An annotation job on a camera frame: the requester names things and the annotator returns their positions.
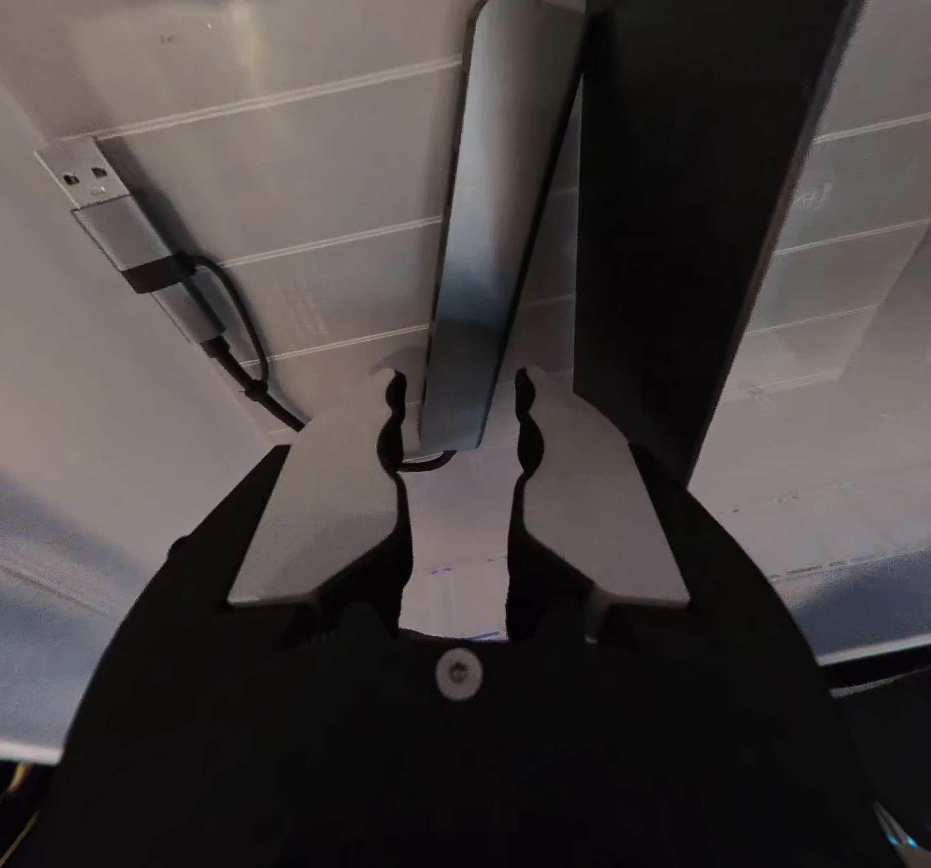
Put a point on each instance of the dark upright panel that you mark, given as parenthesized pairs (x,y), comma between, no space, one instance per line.
(691,191)

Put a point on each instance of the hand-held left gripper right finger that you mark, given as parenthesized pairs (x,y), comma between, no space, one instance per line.
(596,511)

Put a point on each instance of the grey usb hub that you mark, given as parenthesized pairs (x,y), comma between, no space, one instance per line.
(502,191)

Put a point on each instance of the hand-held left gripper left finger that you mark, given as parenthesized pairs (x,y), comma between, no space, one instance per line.
(327,511)

